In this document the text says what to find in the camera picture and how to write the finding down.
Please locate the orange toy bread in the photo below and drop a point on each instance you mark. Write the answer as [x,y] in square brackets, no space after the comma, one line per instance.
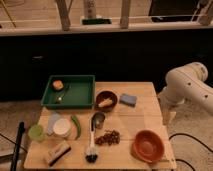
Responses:
[57,85]

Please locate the wooden easel leg right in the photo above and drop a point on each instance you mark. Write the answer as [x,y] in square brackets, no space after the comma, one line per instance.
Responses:
[125,11]

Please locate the small metal spoon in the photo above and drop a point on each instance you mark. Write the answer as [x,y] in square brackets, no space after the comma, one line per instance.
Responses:
[60,98]

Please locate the wooden easel leg left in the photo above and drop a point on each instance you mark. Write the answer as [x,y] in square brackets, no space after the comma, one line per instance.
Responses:
[63,13]

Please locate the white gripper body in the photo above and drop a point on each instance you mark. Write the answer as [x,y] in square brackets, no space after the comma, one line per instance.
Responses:
[168,99]

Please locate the green chili pepper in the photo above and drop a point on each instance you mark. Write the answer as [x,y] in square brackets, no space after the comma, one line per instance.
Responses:
[77,124]

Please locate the green box on ledge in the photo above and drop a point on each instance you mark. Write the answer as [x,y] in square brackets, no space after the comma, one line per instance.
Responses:
[96,21]

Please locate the light green cup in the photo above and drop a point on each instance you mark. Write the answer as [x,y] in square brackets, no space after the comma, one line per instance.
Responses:
[36,133]

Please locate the white round container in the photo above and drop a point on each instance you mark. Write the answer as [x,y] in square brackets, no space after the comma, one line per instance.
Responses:
[62,127]

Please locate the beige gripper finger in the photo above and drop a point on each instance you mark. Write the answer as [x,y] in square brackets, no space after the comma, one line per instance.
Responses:
[166,116]
[172,116]

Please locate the dark brown bowl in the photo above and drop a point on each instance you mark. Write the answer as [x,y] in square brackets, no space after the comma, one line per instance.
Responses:
[105,95]

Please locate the blue grey sponge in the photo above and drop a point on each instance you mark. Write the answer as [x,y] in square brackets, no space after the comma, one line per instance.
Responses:
[128,99]

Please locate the wooden easel leg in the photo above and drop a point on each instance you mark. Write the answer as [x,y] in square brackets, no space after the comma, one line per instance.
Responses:
[63,13]
[125,11]

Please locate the purple toy grapes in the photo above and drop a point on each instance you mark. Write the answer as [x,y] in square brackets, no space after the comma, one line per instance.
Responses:
[109,138]

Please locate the yellow corn piece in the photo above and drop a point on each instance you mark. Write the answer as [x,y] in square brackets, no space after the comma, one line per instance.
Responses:
[106,102]

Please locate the green plastic tray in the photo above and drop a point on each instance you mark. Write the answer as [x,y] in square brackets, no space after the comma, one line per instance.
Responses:
[80,94]

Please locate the pale blue cloth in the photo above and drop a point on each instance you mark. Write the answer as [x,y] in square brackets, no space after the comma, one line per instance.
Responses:
[52,119]

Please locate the black pole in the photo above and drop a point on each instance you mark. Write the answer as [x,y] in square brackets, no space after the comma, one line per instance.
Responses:
[15,156]

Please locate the wooden block eraser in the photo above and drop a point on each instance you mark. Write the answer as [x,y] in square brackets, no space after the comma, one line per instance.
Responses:
[54,154]

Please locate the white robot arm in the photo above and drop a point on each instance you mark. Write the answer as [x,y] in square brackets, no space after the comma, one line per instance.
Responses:
[185,82]

